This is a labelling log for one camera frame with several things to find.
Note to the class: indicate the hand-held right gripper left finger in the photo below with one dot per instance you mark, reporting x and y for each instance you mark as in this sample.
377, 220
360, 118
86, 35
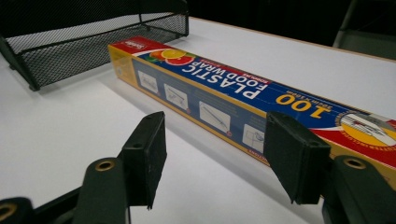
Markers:
141, 165

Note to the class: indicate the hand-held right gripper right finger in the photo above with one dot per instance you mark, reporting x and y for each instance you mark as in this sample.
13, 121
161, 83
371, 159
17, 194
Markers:
299, 161

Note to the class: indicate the blue food wrap box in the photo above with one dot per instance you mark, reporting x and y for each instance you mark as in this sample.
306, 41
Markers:
236, 93

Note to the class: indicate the black mesh tray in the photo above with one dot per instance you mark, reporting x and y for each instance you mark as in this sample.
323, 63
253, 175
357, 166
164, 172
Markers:
77, 46

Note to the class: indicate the grey metal stand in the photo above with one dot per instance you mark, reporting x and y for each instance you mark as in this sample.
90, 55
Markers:
364, 34

